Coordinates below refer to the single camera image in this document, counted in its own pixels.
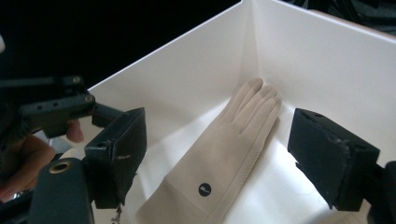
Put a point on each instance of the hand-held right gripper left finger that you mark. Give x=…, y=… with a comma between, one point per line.
x=120, y=155

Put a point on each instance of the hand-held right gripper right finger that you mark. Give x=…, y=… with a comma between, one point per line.
x=327, y=155

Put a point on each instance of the white box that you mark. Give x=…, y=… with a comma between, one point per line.
x=311, y=62

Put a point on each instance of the beige glove with black dot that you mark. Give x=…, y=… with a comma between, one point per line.
x=224, y=155

